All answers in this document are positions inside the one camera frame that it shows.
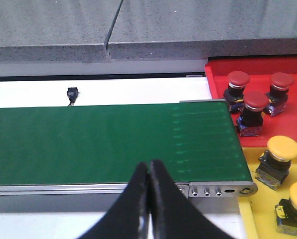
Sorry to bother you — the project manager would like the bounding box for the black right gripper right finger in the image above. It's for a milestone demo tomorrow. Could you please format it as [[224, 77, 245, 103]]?
[[149, 160, 231, 239]]

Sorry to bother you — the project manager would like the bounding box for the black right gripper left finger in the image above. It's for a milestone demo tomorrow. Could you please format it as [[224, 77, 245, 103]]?
[[79, 162, 149, 239]]

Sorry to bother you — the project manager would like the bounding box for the yellow mushroom push button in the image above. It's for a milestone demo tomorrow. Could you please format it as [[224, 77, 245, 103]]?
[[255, 135, 297, 190]]

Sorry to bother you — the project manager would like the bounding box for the red mushroom push button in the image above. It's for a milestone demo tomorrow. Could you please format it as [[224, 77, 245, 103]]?
[[223, 71, 250, 114]]

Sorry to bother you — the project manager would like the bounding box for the green conveyor belt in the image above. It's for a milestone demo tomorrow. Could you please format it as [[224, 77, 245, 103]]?
[[0, 101, 251, 186]]

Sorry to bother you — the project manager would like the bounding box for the yellow plastic tray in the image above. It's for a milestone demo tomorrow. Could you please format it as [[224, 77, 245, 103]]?
[[238, 147, 297, 239]]

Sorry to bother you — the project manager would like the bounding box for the red plastic tray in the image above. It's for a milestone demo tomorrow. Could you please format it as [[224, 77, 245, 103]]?
[[205, 56, 297, 147]]

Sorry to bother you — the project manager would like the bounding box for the grey stone slab right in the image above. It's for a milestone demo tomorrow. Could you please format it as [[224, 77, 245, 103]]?
[[108, 0, 297, 60]]

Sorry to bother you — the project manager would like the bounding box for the grey speckled stone slab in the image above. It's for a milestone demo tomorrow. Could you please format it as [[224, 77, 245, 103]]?
[[0, 0, 122, 63]]

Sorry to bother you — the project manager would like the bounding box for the aluminium conveyor side rail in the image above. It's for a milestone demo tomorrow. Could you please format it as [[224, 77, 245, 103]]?
[[0, 181, 258, 198]]

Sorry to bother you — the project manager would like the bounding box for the black connector with wires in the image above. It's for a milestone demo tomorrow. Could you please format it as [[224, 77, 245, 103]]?
[[67, 87, 79, 107]]

